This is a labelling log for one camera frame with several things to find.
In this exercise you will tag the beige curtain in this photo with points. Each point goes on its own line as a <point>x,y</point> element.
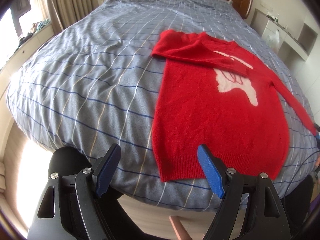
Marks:
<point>64,13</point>

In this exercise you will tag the clothes pile on sill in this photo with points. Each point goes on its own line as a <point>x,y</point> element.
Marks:
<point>35,28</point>

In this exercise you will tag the red knit sweater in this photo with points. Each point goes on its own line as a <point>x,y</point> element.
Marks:
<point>216,93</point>

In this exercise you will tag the white bedside desk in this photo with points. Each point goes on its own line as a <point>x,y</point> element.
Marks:
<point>265,27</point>

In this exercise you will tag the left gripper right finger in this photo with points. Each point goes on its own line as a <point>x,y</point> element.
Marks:
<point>265,217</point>

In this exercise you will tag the blue plaid duvet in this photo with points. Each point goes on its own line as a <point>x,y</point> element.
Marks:
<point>97,84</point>

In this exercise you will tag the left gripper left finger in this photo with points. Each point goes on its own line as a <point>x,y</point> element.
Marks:
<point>69,205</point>

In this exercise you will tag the white plastic bag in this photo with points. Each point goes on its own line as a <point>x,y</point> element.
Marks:
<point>273,41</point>

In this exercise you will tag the window sill cabinet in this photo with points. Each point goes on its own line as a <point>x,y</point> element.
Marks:
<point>23,53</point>

